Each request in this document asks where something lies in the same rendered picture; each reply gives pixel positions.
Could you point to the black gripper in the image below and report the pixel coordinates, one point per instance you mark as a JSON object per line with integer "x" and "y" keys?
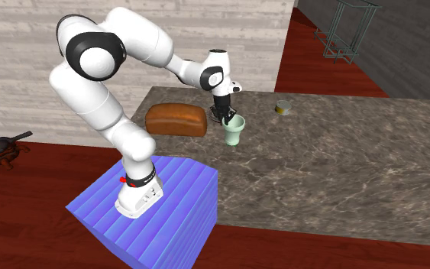
{"x": 222, "y": 102}

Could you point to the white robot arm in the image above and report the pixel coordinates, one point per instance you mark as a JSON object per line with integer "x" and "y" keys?
{"x": 88, "y": 93}

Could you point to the pale green cup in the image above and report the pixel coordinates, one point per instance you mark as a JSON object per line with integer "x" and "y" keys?
{"x": 233, "y": 132}

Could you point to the brown bread loaf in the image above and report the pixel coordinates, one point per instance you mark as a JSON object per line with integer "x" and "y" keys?
{"x": 177, "y": 120}

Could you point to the yellow tin can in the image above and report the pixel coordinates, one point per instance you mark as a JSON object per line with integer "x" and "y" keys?
{"x": 282, "y": 108}

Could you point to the blue striped robot stand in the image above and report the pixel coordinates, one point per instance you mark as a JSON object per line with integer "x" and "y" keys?
{"x": 162, "y": 220}

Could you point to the green metal frame rack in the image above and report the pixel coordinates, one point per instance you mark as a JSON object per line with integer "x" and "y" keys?
{"x": 343, "y": 31}

